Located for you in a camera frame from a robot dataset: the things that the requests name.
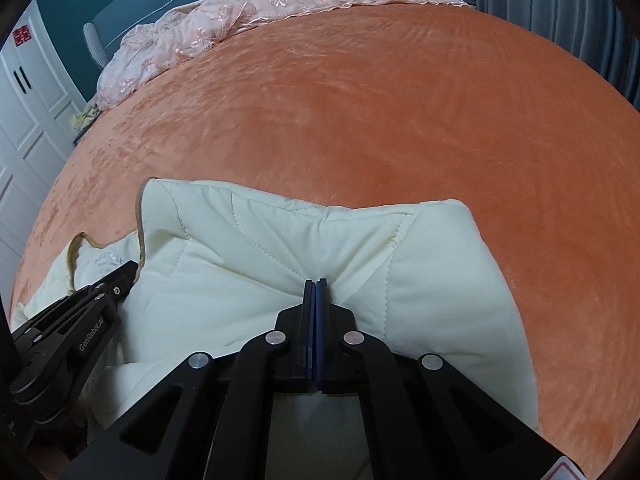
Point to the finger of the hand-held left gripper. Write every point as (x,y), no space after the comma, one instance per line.
(107,300)
(107,280)

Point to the pink lace bedspread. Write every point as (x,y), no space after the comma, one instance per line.
(210,20)

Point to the orange plush bed blanket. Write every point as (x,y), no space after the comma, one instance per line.
(375,110)

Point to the pale yellow cloth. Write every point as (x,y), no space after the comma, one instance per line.
(85,117)

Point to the red paper-cut decoration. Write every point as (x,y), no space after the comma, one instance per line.
(20,37)

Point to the blue upholstered headboard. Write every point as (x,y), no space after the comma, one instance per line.
(150,10)

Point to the cream quilted jacket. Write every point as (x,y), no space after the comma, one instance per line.
(225,270)

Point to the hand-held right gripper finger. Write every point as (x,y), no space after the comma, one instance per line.
(321,340)
(310,340)

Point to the grey-blue curtain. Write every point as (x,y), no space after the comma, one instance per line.
(550,10)

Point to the white panelled wardrobe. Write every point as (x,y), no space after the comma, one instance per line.
(45,125)

